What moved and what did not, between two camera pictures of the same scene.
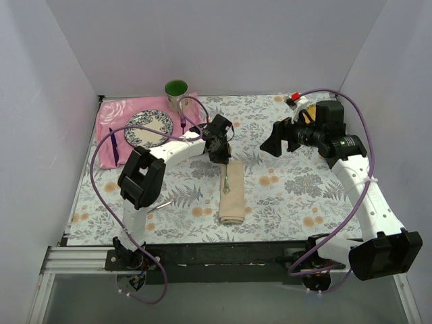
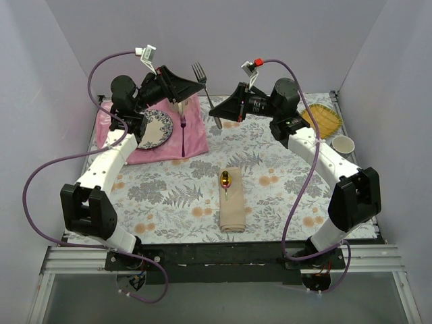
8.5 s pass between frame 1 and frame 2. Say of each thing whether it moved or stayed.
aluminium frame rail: stayed
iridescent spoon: moved
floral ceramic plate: stayed
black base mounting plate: stayed
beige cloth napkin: moved
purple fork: stayed
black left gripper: moved
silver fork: moved
